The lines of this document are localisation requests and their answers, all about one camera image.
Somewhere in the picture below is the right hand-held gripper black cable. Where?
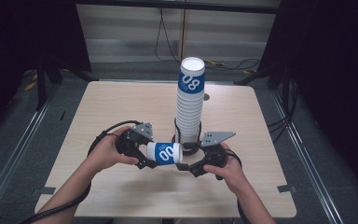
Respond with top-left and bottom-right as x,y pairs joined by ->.
225,148 -> 246,224

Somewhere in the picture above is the hand-held gripper black cable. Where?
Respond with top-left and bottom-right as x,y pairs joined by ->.
20,119 -> 143,224
225,148 -> 246,224

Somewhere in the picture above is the black hanging wall cable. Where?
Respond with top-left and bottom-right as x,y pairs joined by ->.
154,7 -> 181,63

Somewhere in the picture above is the metal floor rail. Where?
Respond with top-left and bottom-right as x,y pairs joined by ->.
271,91 -> 344,224
0,92 -> 55,218

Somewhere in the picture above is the person's right hand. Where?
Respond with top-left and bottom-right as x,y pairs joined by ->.
203,143 -> 246,195

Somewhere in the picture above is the stack of white paper cups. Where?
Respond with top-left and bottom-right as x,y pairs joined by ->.
175,56 -> 206,153

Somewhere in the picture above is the blue label paper cup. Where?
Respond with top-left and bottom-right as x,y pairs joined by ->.
146,142 -> 184,166

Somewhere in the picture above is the black metal stand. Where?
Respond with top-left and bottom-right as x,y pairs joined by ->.
234,62 -> 293,104
35,55 -> 101,111

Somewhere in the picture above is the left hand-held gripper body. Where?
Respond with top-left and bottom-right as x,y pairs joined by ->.
115,122 -> 154,157

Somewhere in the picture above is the left hand-held gripper black cable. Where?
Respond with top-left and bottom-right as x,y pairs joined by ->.
20,119 -> 143,224

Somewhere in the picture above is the grey tape strip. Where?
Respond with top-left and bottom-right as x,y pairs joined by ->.
277,184 -> 297,194

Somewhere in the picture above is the black wire cup holder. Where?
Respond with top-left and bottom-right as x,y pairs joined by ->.
171,117 -> 203,156

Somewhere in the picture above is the bundle of black cables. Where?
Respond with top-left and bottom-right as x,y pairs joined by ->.
267,80 -> 300,145

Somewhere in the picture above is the person's left hand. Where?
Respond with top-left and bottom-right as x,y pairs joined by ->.
88,125 -> 140,174

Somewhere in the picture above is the black floor cable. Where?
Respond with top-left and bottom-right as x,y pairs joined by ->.
206,58 -> 262,76

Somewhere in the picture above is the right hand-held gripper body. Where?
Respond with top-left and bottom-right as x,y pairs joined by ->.
199,131 -> 237,171

